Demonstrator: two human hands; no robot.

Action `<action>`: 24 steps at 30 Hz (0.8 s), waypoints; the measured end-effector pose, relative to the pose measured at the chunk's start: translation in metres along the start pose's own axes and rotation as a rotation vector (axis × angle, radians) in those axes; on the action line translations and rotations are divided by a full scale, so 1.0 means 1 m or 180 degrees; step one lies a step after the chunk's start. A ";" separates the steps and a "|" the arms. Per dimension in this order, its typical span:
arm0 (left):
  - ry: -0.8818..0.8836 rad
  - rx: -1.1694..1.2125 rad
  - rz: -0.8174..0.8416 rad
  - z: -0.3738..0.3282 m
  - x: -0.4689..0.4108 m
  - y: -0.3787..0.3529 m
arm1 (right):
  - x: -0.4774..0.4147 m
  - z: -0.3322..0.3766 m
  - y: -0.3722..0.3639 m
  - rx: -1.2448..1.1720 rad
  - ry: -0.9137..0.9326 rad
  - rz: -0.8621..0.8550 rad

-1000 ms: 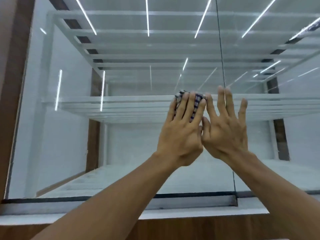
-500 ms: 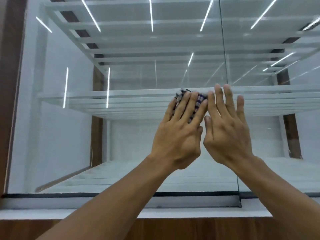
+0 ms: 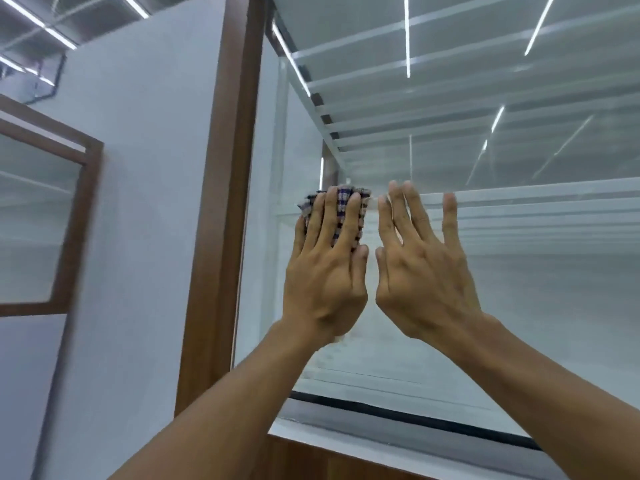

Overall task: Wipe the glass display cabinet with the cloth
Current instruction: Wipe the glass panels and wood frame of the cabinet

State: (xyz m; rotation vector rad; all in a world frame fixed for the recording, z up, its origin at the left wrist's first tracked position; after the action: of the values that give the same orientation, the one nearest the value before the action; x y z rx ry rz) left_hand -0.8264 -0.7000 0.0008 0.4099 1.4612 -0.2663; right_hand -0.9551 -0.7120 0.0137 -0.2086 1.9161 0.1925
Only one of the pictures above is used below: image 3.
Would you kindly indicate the person's right hand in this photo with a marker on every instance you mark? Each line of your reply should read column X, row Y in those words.
column 425, row 289

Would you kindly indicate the person's left hand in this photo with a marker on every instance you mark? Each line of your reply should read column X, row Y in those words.
column 325, row 289

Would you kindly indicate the blue white checkered cloth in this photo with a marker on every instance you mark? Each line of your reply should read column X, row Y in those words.
column 343, row 204

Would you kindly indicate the wooden glass display cabinet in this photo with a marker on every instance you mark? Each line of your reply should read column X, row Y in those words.
column 220, row 194

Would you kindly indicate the person's left forearm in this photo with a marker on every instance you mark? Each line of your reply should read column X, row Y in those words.
column 225, row 419

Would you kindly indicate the person's right forearm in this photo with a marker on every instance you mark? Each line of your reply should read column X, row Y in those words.
column 550, row 404

